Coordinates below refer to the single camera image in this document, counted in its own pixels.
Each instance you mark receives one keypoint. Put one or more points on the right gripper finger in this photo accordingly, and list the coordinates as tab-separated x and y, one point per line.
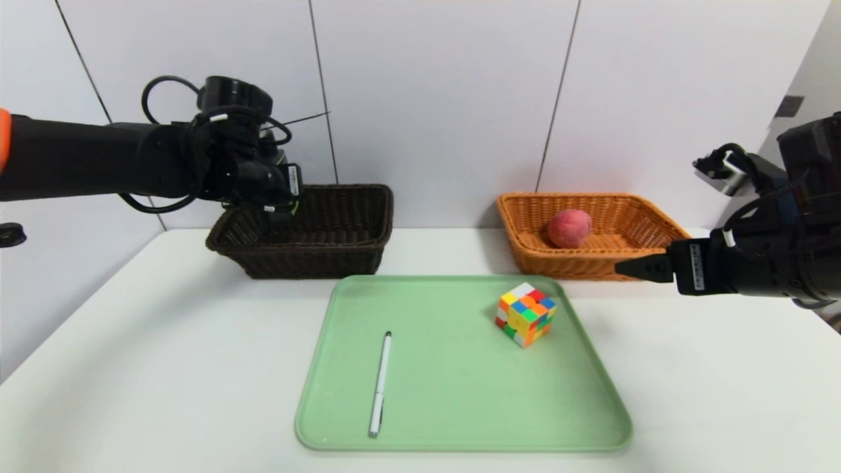
654	269

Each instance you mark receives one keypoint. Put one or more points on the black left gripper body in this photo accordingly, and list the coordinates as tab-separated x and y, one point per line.
292	182

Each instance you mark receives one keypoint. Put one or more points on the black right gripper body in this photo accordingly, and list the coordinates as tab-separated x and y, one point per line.
695	267

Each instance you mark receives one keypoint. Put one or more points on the red peach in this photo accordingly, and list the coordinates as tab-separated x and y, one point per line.
569	228

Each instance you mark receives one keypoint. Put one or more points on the white pen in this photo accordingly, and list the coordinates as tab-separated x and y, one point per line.
380	384

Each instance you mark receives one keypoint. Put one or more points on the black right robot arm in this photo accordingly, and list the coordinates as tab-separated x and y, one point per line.
808	263

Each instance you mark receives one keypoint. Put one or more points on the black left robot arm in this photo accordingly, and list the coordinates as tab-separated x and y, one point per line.
79	157

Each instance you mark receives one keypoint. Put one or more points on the orange wicker basket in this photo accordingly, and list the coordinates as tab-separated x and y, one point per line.
578	266

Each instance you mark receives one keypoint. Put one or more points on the dark brown wicker basket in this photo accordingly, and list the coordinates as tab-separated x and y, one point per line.
341	256

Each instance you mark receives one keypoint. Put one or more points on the multicoloured puzzle cube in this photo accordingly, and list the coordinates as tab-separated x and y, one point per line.
525	315

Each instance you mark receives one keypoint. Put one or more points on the light green plastic tray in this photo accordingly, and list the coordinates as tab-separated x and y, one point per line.
460	401

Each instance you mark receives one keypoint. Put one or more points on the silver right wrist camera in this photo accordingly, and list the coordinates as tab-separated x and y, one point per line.
732	177

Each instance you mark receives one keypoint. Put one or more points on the black wall bracket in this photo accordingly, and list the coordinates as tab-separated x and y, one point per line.
789	106

